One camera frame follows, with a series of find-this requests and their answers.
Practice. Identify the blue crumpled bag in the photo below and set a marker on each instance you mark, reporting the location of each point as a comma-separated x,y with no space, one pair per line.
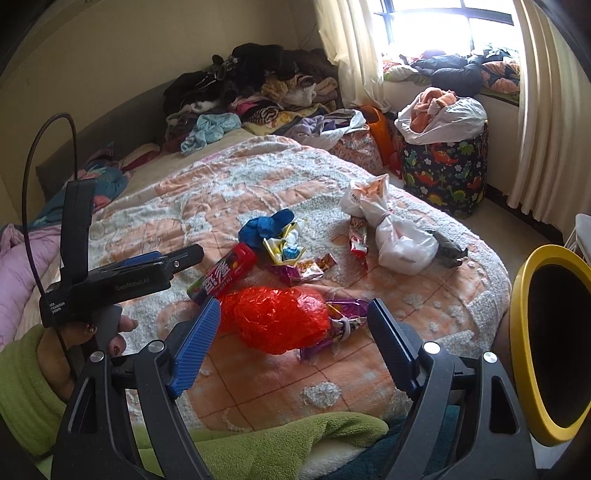
263,228

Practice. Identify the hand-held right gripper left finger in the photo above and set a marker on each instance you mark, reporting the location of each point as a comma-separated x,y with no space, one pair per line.
198,341

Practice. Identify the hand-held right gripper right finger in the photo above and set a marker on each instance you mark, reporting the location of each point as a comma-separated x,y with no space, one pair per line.
388,332

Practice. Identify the heap of jackets and bedding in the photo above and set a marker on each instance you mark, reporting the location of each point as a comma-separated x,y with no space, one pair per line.
452,69

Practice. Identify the orange white chenille blanket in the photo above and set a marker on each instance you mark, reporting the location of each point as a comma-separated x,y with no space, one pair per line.
277,184

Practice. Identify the lavender garment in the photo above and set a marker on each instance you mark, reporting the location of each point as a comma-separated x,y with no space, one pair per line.
318,127

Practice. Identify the grey bed headboard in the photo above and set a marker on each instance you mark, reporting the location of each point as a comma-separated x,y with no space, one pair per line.
92,134

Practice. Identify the red yellow candy wrapper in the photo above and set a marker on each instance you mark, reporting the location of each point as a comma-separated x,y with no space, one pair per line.
318,266

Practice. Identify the red candy tube wrapper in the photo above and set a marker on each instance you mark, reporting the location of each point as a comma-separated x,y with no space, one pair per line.
221,279

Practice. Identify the white yellow snack bag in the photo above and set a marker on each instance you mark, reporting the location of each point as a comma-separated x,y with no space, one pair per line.
401,244

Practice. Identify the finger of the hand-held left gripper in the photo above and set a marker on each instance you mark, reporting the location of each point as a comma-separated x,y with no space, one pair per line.
180,258
141,259

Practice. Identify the grey crumpled wrapper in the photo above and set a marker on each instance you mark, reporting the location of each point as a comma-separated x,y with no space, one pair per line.
450,251

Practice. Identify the green fleece clothing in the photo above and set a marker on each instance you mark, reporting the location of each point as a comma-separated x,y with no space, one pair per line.
277,429

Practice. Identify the window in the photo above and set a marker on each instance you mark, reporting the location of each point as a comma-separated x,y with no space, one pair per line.
429,23

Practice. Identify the purple snack wrapper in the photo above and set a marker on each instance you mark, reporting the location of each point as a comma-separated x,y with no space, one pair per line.
346,309
288,276

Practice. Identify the yellow rimmed waste bin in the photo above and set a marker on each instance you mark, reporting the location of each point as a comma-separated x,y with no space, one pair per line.
519,300

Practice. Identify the light blue garment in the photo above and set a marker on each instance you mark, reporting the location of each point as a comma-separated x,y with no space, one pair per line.
207,129

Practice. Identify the orange towel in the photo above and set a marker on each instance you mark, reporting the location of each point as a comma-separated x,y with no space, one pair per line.
429,104

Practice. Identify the pink quilt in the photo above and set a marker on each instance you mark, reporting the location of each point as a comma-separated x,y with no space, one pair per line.
23,263

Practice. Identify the yellow white crumpled wrapper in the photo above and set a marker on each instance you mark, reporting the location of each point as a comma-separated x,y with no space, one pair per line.
284,247

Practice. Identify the orange plastic container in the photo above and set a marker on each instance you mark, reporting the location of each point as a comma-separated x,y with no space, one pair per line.
378,129

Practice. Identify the cream curtain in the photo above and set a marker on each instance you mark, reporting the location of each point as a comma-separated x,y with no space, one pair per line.
545,115
351,46

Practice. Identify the red plastic bag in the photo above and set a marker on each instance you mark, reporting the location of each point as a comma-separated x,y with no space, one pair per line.
272,318

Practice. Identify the dinosaur print fabric basket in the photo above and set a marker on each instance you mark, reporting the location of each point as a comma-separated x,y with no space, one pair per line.
443,170

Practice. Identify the pile of mixed clothes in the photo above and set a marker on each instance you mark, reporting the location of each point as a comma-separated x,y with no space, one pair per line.
258,78

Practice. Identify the floral fabric storage box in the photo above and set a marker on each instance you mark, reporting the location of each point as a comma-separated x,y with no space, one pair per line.
360,150

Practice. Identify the person's left forearm green sleeve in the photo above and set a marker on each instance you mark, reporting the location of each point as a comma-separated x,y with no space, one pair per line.
23,392

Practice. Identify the white plastic laundry bag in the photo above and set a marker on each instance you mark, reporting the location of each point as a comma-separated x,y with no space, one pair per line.
461,115

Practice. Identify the blue floral printed cloth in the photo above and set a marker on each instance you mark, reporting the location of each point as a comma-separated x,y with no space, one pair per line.
104,180

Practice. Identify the red snack wrapper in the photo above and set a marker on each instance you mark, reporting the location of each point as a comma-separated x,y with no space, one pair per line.
358,240

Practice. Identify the person's left hand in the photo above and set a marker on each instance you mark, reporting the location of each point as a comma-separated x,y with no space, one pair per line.
53,360

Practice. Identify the dark teal cloth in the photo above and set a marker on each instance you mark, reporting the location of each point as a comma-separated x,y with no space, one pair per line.
360,457

